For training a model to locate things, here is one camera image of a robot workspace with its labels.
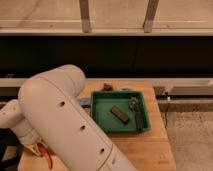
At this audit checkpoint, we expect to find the red chili pepper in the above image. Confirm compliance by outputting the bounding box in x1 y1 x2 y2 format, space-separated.
37 143 53 169

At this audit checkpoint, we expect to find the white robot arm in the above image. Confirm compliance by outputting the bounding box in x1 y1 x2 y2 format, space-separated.
0 65 137 171

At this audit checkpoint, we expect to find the blue sponge block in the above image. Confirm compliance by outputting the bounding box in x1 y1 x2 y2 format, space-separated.
79 98 91 108

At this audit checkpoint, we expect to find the green plastic tray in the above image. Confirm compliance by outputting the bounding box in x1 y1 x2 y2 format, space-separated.
90 91 151 133

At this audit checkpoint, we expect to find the dark chocolate bar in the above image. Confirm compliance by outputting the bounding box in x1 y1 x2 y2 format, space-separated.
110 106 129 124

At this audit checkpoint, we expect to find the brown small toy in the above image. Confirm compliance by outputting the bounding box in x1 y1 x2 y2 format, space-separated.
103 83 114 91

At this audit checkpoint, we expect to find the black can opener tool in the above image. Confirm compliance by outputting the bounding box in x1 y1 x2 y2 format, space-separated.
129 97 143 133

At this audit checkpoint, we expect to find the grey metal rail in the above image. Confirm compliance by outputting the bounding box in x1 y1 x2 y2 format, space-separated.
0 77 213 98

